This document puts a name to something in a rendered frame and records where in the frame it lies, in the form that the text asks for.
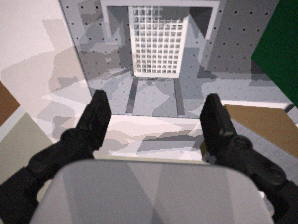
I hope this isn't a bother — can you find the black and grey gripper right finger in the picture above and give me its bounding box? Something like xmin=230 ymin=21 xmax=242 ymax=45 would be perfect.
xmin=199 ymin=93 xmax=298 ymax=224

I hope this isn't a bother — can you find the white well plate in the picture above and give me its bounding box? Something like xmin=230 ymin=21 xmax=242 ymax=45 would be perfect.
xmin=128 ymin=6 xmax=190 ymax=78

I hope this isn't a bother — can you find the green open bin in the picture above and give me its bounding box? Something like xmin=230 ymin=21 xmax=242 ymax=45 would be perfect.
xmin=251 ymin=0 xmax=298 ymax=109

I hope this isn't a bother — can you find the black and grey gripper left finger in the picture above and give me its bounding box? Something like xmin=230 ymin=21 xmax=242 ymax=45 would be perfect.
xmin=0 ymin=90 xmax=112 ymax=224

